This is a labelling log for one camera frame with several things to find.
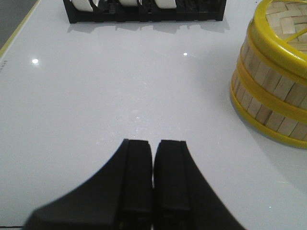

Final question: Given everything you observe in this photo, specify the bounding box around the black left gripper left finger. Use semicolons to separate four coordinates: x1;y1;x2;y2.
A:
24;139;153;230

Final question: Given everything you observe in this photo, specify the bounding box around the black bowl rack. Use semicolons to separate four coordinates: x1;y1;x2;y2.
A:
63;0;226;23

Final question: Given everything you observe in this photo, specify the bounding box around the bamboo steamer drawer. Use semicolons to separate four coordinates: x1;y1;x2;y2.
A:
236;19;307;118
230;70;307;149

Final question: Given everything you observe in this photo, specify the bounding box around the white bowl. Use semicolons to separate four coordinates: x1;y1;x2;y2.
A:
155;0;177;10
118;0;138;7
71;0;93;12

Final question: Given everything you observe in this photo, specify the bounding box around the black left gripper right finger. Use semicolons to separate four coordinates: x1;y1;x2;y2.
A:
153;140;244;230

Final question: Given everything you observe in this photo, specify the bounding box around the yellow rimmed bamboo steamer lid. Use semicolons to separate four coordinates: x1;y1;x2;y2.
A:
247;0;307;84

